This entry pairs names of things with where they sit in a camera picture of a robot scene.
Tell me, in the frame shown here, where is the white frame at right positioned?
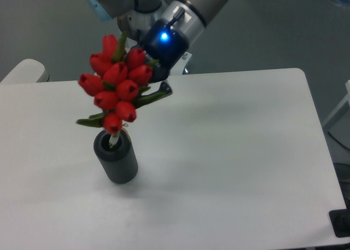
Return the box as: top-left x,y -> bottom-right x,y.
322,80 -> 349,131

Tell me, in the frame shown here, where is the red tulip bouquet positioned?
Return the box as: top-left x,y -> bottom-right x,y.
75,31 -> 169,148

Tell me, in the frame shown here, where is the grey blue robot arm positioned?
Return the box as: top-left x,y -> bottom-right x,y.
87,0 -> 230,83

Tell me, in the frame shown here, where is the dark grey ribbed vase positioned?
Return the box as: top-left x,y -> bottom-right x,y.
94,130 -> 138,184

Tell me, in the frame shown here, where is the white chair armrest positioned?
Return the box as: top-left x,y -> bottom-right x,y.
1,59 -> 50,85

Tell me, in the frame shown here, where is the black device at table edge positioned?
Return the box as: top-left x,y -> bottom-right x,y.
329,209 -> 349,238

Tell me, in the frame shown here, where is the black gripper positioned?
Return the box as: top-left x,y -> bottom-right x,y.
139,19 -> 189,97

